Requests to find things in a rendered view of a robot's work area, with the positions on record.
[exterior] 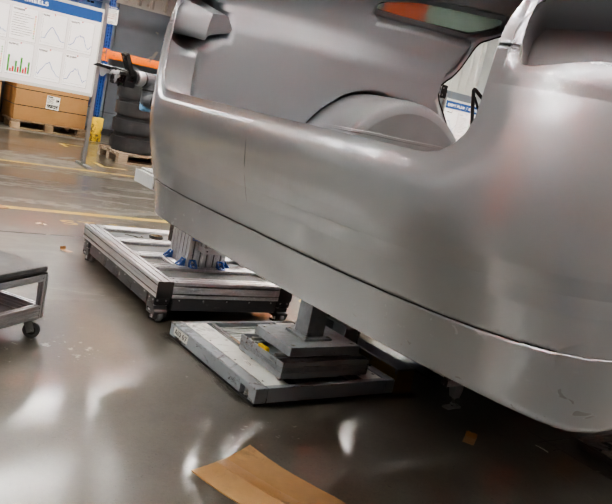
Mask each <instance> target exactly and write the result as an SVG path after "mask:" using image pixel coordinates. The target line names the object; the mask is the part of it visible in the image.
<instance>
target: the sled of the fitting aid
mask: <svg viewBox="0 0 612 504"><path fill-rule="evenodd" d="M239 349H240V350H241V351H242V352H244V353H245V354H247V355H248V356H249V357H251V358H252V359H253V360H255V361H256V362H257V363H259V364H260V365H261V366H263V367H264V368H265V369H267V370H268V371H269V372H271V373H272V374H273V375H275V376H276V377H277V378H279V379H296V378H312V377H328V376H344V375H360V374H366V373H367V368H368V364H369V360H370V359H368V358H367V357H365V356H363V355H362V354H360V353H358V355H333V356H309V357H289V356H287V355H286V354H284V353H283V352H281V351H280V350H278V349H277V348H276V347H274V346H273V345H271V344H270V343H268V342H267V341H265V340H264V339H262V338H261V337H260V336H258V335H257V334H255V333H250V334H241V339H240V344H239Z"/></svg>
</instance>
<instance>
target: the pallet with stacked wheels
mask: <svg viewBox="0 0 612 504"><path fill-rule="evenodd" d="M121 86H122V85H120V86H118V89H117V95H119V100H116V105H115V112H117V114H116V116H113V121H112V127H111V128H112V129H114V131H113V133H110V137H109V144H108V145H105V144H98V150H97V154H99V155H106V158H108V159H113V160H115V162H116V163H119V164H127V165H135V166H142V167H150V168H151V167H152V158H151V147H150V126H149V125H150V112H145V111H141V110H140V109H139V105H140V103H139V102H140V98H141V92H142V87H140V86H135V87H134V88H129V87H121ZM130 156H134V157H130ZM137 157H138V158H137ZM131 159H135V160H131ZM138 160H143V161H138ZM127 161H128V162H127ZM146 161H147V162H146ZM131 162H136V163H131ZM138 163H143V164H138ZM146 164H151V165H146Z"/></svg>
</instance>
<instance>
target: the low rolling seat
mask: <svg viewBox="0 0 612 504"><path fill-rule="evenodd" d="M47 270H48V266H46V265H44V264H41V263H37V262H34V261H31V260H28V259H25V258H22V257H19V256H16V255H13V254H9V253H6V252H3V251H0V329H3V328H7V327H10V326H14V325H17V324H21V323H24V326H23V328H22V332H23V334H24V335H25V336H26V337H28V338H34V337H36V336H37V335H38V334H39V332H40V325H39V324H38V323H37V322H35V319H39V318H42V317H43V312H44V305H45V298H46V292H47V285H48V278H49V274H48V272H47ZM34 283H38V287H37V294H36V301H33V300H30V299H27V298H24V297H21V296H18V295H15V294H12V293H10V292H7V291H4V290H6V289H10V288H15V287H20V286H24V285H29V284H34Z"/></svg>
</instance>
